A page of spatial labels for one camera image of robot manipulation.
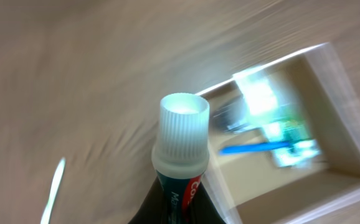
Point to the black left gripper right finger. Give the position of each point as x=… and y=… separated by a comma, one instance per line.
x=203, y=210

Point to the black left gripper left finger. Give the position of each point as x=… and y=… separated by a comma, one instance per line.
x=153, y=209

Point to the teal toothpaste tube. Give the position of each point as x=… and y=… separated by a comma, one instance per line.
x=180, y=155

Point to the blue disposable razor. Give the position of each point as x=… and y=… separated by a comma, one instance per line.
x=258, y=147

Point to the green white toothbrush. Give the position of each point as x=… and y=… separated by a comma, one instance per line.
x=54, y=188

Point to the green soap packet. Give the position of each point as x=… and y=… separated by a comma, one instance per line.
x=295, y=146

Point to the blue pump bottle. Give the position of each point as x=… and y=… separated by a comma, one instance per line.
x=253, y=107

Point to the white cardboard box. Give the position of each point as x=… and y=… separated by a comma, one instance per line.
x=313, y=89

